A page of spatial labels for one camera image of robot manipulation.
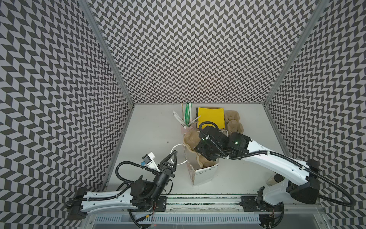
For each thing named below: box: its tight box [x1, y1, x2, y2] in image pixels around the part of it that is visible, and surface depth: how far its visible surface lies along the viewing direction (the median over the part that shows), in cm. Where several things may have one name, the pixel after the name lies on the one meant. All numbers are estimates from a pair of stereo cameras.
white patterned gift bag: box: [183, 134, 219, 186], surface depth 64 cm
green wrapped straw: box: [184, 102, 191, 126], surface depth 96 cm
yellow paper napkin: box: [197, 107, 225, 130], surface depth 107 cm
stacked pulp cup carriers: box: [224, 109, 244, 134], surface depth 102 cm
